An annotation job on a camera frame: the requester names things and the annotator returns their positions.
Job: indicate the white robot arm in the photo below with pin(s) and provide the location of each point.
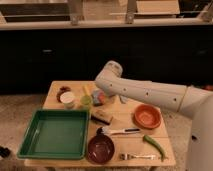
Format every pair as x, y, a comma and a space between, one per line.
194, 103

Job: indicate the orange bowl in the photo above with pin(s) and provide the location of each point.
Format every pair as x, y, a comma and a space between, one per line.
147, 116

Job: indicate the purple bowl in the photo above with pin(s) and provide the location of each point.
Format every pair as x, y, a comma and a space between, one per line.
100, 149

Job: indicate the blue sponge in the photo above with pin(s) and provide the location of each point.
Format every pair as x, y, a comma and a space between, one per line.
98, 97

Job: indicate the yellow banana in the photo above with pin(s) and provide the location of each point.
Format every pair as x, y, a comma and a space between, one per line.
86, 90

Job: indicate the green plastic cup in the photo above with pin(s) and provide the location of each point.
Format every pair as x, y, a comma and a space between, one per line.
86, 102

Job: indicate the black and tan eraser block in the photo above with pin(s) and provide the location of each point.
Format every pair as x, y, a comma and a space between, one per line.
102, 117

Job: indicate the white round container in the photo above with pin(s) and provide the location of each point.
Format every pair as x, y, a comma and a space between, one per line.
68, 99

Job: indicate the dark red lid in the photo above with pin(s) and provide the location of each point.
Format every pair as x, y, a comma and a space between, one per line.
62, 90

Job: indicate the wooden table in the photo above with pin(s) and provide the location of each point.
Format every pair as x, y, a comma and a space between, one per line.
122, 118

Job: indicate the green chili pepper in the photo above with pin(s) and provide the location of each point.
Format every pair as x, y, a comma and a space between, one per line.
155, 144

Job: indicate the green plastic tray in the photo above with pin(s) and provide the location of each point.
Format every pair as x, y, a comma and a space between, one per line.
55, 134

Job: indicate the silver fork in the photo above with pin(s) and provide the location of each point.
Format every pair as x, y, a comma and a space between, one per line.
125, 156

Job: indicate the black cabinet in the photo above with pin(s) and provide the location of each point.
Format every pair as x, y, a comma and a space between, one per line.
31, 59

